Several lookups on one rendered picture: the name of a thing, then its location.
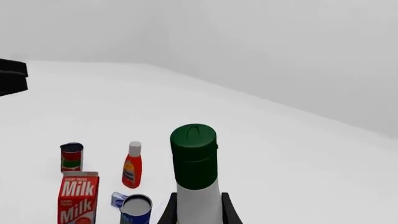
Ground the white bottle with green cap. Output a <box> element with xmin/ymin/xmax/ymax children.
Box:
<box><xmin>170</xmin><ymin>123</ymin><xmax>224</xmax><ymax>224</ymax></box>

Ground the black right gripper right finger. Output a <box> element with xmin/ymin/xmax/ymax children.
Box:
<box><xmin>221</xmin><ymin>192</ymin><xmax>244</xmax><ymax>224</ymax></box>

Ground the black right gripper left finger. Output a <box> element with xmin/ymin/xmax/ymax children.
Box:
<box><xmin>157</xmin><ymin>192</ymin><xmax>178</xmax><ymax>224</ymax></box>

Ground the red bottle with white cap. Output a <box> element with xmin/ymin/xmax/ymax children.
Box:
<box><xmin>121</xmin><ymin>141</ymin><xmax>143</xmax><ymax>189</ymax></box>

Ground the red and green tin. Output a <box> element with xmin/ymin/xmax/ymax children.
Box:
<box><xmin>59</xmin><ymin>142</ymin><xmax>84</xmax><ymax>174</ymax></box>

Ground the small blue and white box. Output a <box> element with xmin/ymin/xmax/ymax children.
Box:
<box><xmin>111</xmin><ymin>192</ymin><xmax>128</xmax><ymax>208</ymax></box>

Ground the black basket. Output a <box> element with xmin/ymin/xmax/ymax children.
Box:
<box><xmin>0</xmin><ymin>58</ymin><xmax>29</xmax><ymax>97</ymax></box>

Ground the blue tin with grey lid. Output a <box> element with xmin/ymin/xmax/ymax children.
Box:
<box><xmin>119</xmin><ymin>194</ymin><xmax>154</xmax><ymax>224</ymax></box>

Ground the red and white milk carton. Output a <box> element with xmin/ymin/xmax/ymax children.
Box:
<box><xmin>57</xmin><ymin>171</ymin><xmax>100</xmax><ymax>224</ymax></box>

